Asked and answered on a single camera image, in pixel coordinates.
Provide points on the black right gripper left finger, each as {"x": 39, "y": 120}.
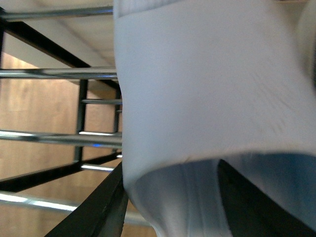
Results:
{"x": 102, "y": 214}

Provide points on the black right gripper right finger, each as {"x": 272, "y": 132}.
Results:
{"x": 251, "y": 213}

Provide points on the light blue slipper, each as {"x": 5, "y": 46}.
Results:
{"x": 205, "y": 80}

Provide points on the black metal shoe rack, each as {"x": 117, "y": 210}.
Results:
{"x": 60, "y": 133}

